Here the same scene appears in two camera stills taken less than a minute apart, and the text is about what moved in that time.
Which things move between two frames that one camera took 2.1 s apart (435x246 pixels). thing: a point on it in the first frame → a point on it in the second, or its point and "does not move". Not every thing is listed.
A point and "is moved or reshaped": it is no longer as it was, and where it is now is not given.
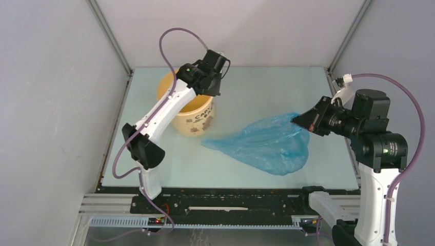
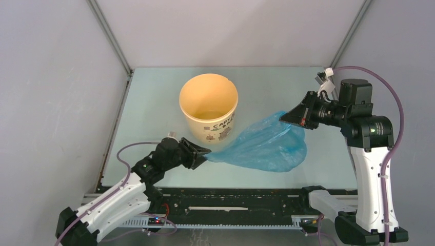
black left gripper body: x=216 y=75 → x=181 y=157
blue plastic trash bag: x=273 y=144 is moved or reshaped
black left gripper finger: x=213 y=89 → x=196 y=152
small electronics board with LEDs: x=156 y=221 does not move
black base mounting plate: x=285 y=202 does not move
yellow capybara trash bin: x=197 y=118 → x=209 y=101
